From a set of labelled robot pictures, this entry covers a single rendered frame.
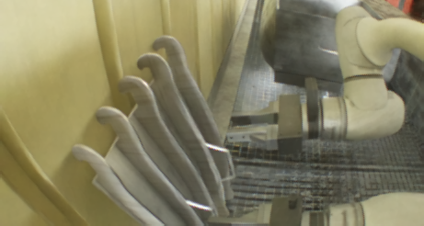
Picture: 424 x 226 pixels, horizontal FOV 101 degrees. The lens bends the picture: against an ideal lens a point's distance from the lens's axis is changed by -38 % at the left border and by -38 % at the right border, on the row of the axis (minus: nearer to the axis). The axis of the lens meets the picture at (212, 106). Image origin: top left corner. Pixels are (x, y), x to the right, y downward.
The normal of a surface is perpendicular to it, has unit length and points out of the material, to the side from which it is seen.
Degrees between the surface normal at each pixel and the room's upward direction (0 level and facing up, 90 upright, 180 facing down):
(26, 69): 90
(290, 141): 90
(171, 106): 90
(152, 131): 90
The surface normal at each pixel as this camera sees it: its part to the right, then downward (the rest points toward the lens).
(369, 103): -0.40, -0.16
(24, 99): 0.98, 0.11
